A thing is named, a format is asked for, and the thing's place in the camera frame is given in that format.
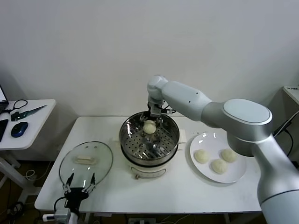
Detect white electric cooking pot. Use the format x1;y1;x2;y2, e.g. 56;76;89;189
113;127;187;182

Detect green black pointed tool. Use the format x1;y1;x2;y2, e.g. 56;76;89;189
10;105;48;122

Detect round glass pot lid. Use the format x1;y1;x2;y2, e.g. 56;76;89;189
59;140;114;189

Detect white floor cable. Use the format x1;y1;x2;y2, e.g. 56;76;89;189
25;161;53;182

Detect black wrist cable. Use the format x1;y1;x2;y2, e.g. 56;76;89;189
54;197;67;211
161;105;176;115

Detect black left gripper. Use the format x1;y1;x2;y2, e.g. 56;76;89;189
62;172;97;212

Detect black floor cable bundle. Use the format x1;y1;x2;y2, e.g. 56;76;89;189
7;202;26;219

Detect black flat phone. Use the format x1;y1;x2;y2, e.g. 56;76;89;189
0;119;9;143

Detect white cabinet corner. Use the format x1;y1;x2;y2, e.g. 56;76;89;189
282;85;299;105

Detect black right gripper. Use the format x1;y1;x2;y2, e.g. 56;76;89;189
139;104;164;129

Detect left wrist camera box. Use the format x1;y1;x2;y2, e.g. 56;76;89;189
42;208;71;221

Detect black looped cable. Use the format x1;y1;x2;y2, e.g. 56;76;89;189
1;99;28;115

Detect stainless steel steamer basket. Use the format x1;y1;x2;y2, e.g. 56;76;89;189
119;111;180;165

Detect black adapter power cable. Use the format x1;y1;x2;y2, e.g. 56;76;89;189
272;113;299;161

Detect blue computer mouse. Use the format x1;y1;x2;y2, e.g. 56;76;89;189
10;121;29;138

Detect black laptop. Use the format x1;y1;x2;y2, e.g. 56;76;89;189
0;84;10;115

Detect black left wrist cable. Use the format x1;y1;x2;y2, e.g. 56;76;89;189
54;197;67;211

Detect white round plate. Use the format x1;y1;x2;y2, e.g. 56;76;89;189
189;133;248;184

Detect white steamed baozi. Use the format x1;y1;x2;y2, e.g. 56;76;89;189
211;159;228;175
221;148;238;163
194;149;209;163
142;120;157;135

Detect white side table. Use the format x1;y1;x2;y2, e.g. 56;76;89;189
0;99;57;194

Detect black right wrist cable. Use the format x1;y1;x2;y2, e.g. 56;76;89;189
161;105;176;115

